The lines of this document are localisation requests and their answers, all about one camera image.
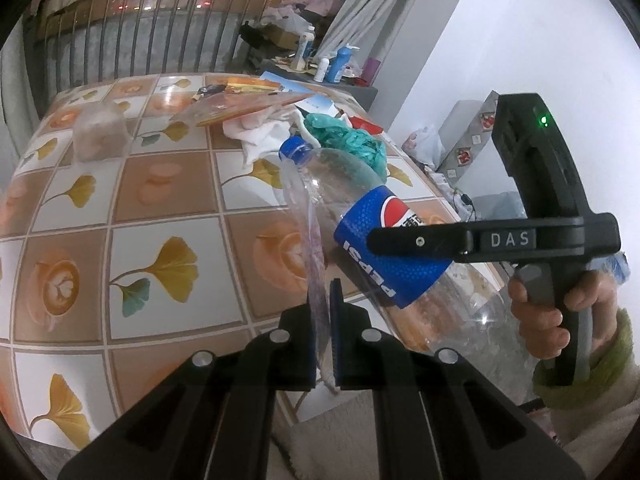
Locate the clear plastic bottle blue label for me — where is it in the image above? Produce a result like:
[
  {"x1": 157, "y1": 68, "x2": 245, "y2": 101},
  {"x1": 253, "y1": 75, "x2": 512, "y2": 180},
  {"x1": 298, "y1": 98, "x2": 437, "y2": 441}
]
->
[{"x1": 278, "y1": 135, "x2": 527, "y2": 403}]

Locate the metal railing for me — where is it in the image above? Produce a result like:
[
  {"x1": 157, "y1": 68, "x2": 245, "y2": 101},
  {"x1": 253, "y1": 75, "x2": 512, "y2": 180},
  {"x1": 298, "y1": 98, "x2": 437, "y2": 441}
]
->
[{"x1": 37, "y1": 0, "x2": 343, "y2": 92}]

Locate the clear plastic bag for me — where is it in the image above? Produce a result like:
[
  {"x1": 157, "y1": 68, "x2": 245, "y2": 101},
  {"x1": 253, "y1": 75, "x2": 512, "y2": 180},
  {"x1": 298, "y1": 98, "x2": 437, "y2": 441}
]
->
[{"x1": 281, "y1": 160, "x2": 342, "y2": 397}]

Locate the pile of clothes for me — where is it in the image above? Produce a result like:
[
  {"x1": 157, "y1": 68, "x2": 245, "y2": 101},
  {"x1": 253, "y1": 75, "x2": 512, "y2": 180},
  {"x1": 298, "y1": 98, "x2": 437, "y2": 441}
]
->
[{"x1": 239, "y1": 0, "x2": 347, "y2": 52}]

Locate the floral patterned box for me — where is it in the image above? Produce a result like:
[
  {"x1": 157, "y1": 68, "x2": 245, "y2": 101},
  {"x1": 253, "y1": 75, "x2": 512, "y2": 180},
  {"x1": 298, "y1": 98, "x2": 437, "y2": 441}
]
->
[{"x1": 435, "y1": 91, "x2": 502, "y2": 182}]

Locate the dark side table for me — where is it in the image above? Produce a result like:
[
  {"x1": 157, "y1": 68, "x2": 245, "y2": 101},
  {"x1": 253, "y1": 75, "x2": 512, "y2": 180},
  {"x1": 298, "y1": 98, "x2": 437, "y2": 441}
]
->
[{"x1": 259, "y1": 57, "x2": 379, "y2": 112}]

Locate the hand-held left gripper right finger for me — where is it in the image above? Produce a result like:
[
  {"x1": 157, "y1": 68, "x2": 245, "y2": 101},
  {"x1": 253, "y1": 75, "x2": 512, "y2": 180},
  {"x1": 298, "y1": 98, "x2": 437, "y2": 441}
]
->
[{"x1": 329, "y1": 279, "x2": 586, "y2": 480}]

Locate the grey curtain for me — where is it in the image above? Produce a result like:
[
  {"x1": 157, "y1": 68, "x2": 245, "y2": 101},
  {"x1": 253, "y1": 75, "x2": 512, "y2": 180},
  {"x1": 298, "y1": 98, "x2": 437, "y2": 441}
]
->
[{"x1": 320, "y1": 0, "x2": 482, "y2": 61}]

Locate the white crumpled cloth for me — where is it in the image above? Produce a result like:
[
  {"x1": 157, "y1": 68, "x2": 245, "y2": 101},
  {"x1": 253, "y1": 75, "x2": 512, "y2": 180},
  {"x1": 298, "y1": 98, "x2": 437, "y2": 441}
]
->
[{"x1": 222, "y1": 107, "x2": 312, "y2": 171}]

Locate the pink cup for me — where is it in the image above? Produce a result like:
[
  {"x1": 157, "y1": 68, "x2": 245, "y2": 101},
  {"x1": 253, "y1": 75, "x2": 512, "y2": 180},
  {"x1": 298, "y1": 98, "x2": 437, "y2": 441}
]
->
[{"x1": 357, "y1": 57, "x2": 382, "y2": 86}]

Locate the person's right hand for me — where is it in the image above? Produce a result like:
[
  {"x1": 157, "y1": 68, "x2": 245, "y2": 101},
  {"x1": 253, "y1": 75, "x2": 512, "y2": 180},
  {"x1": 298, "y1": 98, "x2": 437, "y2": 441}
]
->
[{"x1": 507, "y1": 269, "x2": 619, "y2": 362}]

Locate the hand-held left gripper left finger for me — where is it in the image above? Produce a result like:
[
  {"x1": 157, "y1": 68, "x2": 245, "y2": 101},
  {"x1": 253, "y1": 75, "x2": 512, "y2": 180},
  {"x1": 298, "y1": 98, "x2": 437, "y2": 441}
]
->
[{"x1": 57, "y1": 304, "x2": 321, "y2": 480}]

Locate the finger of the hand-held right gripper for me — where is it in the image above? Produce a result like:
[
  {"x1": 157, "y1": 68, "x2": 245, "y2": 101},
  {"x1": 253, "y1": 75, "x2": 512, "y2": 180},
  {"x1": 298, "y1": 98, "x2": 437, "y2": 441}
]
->
[{"x1": 366, "y1": 224, "x2": 471, "y2": 264}]

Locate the person's right forearm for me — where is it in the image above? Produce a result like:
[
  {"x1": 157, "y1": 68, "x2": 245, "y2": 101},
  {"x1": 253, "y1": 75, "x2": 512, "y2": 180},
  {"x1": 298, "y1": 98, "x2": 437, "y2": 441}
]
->
[{"x1": 531, "y1": 309, "x2": 640, "y2": 463}]

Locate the orange clear plastic wrapper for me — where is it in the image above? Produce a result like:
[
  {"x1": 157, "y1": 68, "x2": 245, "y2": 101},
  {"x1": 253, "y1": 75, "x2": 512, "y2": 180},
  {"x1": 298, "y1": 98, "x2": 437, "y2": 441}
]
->
[{"x1": 169, "y1": 91, "x2": 317, "y2": 129}]

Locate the teal plastic bag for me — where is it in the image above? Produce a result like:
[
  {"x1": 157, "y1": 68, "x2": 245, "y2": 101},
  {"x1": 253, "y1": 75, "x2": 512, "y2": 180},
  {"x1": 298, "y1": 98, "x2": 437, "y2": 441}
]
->
[{"x1": 304, "y1": 112, "x2": 389, "y2": 182}]

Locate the white plastic bag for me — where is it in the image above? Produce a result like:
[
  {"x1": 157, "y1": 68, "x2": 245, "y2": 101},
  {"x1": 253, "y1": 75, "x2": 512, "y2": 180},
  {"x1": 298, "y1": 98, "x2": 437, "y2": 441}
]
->
[{"x1": 402, "y1": 125, "x2": 444, "y2": 164}]

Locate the red wrapper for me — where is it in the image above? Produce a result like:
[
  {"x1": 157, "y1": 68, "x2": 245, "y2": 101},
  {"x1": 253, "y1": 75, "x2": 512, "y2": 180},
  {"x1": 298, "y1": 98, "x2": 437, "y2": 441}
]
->
[{"x1": 347, "y1": 116, "x2": 384, "y2": 134}]

